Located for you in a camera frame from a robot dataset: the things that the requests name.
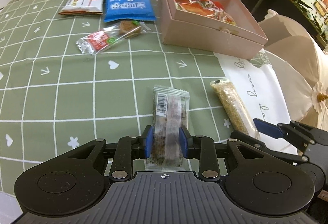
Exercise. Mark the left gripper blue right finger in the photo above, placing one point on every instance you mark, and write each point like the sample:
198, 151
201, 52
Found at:
203, 149

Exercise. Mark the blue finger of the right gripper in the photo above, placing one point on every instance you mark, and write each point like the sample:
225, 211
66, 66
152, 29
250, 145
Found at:
268, 129
261, 146

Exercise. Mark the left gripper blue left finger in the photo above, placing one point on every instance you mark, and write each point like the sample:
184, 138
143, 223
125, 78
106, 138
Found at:
126, 150

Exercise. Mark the rice cracker bar packet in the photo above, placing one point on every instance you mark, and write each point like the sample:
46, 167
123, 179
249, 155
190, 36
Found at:
234, 107

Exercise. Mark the brown lollipop clear wrapper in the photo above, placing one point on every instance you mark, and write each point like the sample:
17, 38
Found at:
108, 37

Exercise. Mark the beige chair right side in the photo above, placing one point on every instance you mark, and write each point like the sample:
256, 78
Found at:
301, 69

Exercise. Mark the green checkered tablecloth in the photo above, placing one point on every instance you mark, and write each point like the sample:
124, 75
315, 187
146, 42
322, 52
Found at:
53, 98

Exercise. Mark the pink cardboard gift box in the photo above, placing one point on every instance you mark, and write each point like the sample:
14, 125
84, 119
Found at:
222, 26

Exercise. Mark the blue snack bag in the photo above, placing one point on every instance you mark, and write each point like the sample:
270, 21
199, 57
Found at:
140, 10

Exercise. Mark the white red snack packet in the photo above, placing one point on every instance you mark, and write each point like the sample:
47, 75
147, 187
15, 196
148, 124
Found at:
75, 7

